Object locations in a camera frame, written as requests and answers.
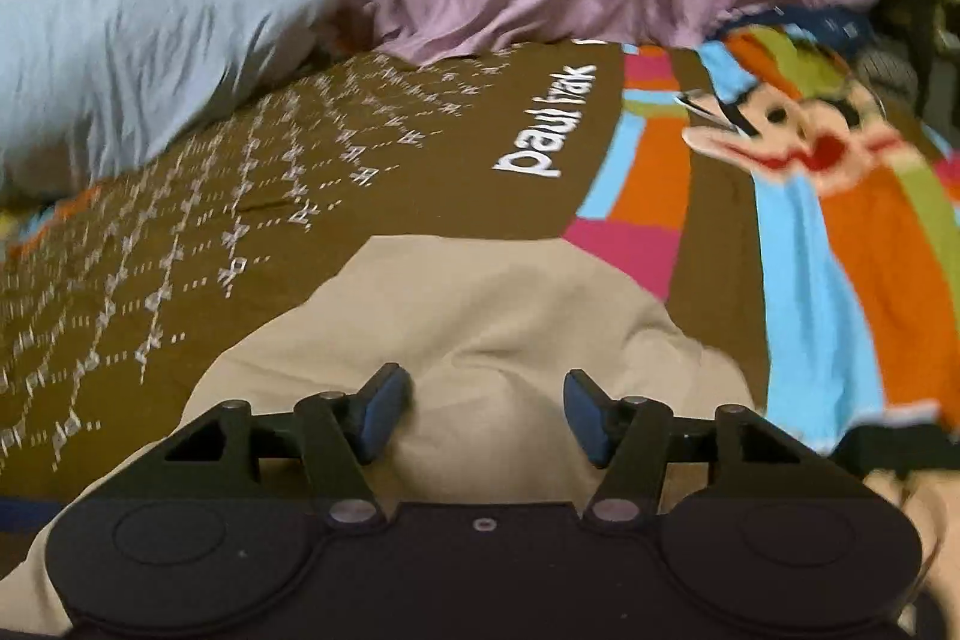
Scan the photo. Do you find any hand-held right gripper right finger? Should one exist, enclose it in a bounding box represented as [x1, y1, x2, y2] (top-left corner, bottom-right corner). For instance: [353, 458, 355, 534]
[564, 368, 833, 528]

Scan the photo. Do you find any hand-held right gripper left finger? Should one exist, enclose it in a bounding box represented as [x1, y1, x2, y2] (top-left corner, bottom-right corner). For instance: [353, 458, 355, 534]
[142, 362, 412, 528]

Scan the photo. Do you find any beige hooded jacket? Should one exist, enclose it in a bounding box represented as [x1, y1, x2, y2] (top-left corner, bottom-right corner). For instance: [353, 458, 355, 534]
[0, 233, 773, 640]

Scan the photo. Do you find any brown printed blanket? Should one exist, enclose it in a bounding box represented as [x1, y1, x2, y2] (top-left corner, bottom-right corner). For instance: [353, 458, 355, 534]
[0, 21, 960, 506]

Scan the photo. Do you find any white pillow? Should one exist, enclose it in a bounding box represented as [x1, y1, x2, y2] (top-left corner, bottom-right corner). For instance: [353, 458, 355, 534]
[0, 0, 353, 206]

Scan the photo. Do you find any dark furniture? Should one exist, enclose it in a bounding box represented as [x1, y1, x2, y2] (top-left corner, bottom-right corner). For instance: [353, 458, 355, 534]
[862, 0, 960, 139]

